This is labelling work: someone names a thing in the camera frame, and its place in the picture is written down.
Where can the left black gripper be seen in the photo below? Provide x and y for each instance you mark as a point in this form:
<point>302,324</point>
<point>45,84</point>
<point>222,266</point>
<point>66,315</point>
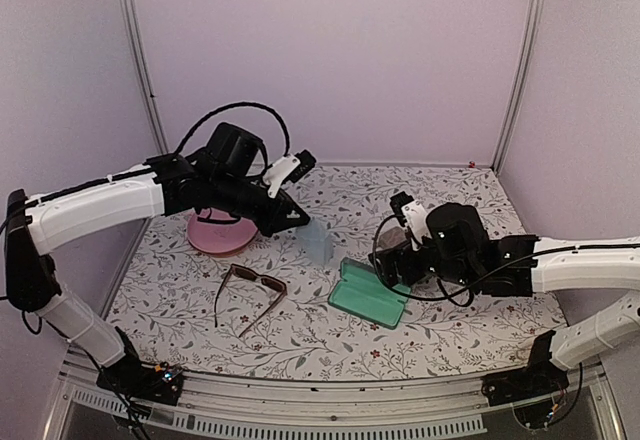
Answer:
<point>277,221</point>

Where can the brown sunglasses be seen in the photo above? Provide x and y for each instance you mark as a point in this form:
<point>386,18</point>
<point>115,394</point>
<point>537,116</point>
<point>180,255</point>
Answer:
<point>261,293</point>

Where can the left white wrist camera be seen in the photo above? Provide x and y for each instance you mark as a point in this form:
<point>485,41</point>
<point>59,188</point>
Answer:
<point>289,168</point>

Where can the grey glasses case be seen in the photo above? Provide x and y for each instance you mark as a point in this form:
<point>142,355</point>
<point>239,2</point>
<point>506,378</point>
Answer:
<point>390,238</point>

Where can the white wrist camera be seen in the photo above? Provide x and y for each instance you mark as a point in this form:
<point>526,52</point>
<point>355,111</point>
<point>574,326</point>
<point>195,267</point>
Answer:
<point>289,168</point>
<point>412,217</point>

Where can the blue glasses case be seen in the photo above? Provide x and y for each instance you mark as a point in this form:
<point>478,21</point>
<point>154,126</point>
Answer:
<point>359,292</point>

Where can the right aluminium frame post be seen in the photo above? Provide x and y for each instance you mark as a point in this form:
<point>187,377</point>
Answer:
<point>531,28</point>

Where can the front aluminium rail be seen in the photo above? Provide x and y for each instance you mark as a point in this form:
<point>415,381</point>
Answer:
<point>226,407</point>

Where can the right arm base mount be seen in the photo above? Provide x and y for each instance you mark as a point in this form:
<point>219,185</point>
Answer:
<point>538,377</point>

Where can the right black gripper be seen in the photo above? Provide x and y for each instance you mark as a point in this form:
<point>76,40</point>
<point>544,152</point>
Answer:
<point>389,268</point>

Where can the left aluminium frame post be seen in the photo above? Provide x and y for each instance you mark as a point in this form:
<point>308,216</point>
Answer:
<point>135,41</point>

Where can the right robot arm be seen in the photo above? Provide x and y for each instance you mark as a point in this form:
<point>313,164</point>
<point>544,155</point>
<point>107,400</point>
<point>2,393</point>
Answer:
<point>451,244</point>

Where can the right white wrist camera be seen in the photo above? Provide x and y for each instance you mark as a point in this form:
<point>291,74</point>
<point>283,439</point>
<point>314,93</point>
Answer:
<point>412,217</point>

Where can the small blue cleaning cloth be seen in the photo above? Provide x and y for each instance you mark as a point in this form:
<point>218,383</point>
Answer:
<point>315,239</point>

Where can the pink plate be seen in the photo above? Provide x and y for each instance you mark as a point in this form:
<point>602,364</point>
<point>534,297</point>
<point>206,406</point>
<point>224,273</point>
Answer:
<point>219,240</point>

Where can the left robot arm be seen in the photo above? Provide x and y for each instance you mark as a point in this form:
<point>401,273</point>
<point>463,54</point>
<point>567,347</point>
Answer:
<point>214,177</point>

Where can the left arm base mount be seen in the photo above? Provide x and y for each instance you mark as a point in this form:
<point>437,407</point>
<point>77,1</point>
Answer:
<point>133,378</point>

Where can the aluminium frame post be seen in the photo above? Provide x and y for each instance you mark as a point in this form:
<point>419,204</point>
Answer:
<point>135,41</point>
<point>531,28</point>

